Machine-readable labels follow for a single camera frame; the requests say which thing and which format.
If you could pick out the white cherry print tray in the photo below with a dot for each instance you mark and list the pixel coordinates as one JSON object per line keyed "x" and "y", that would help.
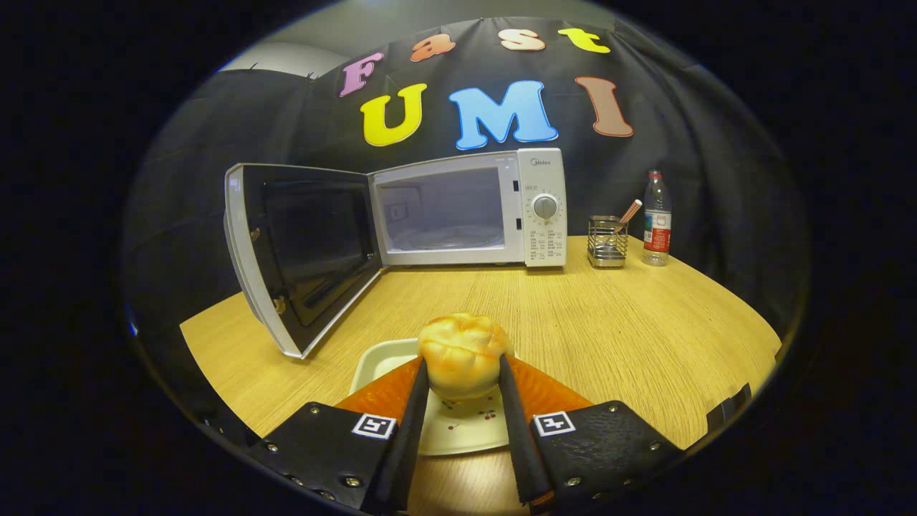
{"x": 466, "y": 426}

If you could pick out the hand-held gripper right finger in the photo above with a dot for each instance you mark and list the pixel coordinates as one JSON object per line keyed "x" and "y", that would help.
{"x": 523, "y": 444}

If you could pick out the pink striped stick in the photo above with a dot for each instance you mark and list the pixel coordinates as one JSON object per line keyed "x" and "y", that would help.
{"x": 632, "y": 210}

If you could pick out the golden bread bun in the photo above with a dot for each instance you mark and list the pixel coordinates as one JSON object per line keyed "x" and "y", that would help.
{"x": 462, "y": 351}

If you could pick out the clear plastic water bottle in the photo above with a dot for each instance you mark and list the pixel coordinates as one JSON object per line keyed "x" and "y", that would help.
{"x": 657, "y": 229}

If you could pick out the black backdrop cloth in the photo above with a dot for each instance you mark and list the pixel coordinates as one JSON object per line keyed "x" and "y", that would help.
{"x": 680, "y": 179}

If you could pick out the white microwave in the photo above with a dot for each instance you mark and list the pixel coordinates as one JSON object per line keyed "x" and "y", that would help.
{"x": 548, "y": 247}

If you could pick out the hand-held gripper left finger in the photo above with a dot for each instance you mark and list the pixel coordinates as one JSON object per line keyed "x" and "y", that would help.
{"x": 408, "y": 444}

